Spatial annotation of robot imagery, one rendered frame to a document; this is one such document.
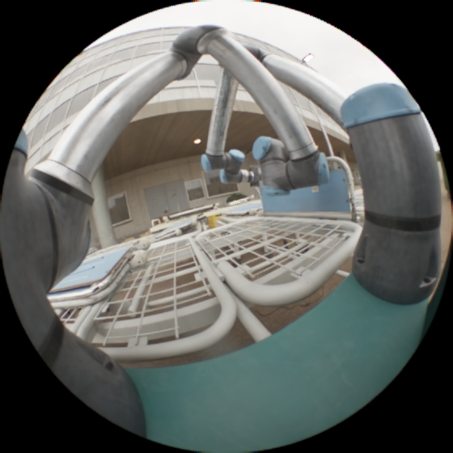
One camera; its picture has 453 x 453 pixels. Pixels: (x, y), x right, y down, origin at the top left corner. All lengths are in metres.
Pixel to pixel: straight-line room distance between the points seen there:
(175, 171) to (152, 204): 1.85
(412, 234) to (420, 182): 0.06
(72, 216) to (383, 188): 0.40
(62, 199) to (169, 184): 6.37
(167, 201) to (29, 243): 6.34
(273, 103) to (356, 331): 0.42
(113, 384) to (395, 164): 0.34
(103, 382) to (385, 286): 0.30
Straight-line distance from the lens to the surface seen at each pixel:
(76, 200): 0.24
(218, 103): 0.63
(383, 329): 0.20
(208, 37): 0.48
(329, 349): 0.17
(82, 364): 0.16
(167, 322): 0.36
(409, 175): 0.20
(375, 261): 0.22
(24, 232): 0.16
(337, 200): 0.70
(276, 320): 0.85
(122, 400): 0.16
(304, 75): 0.52
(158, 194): 6.50
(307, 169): 0.40
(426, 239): 0.22
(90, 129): 0.28
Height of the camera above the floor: 0.66
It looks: 9 degrees down
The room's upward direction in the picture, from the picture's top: 13 degrees counter-clockwise
